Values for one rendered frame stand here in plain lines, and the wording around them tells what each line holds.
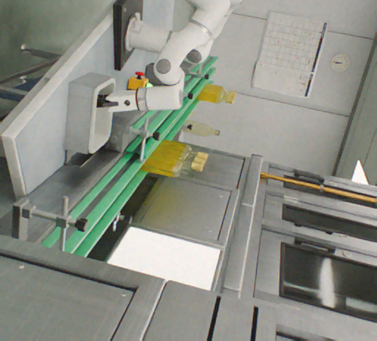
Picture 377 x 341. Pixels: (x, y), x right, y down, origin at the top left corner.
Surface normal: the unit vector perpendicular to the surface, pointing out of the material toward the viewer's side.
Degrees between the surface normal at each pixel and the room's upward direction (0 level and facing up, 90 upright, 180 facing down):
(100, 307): 91
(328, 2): 90
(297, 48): 90
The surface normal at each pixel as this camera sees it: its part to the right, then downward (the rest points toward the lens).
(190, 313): 0.16, -0.91
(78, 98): -0.20, 0.34
